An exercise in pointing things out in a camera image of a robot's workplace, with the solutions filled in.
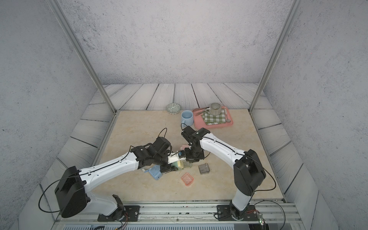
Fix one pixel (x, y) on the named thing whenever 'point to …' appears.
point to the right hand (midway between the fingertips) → (189, 161)
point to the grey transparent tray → (204, 168)
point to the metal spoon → (227, 120)
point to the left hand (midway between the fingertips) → (178, 164)
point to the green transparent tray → (187, 164)
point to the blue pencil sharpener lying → (155, 171)
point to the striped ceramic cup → (214, 109)
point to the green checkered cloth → (210, 119)
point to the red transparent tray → (187, 178)
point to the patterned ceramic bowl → (173, 108)
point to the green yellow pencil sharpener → (178, 164)
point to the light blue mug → (187, 117)
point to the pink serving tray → (199, 123)
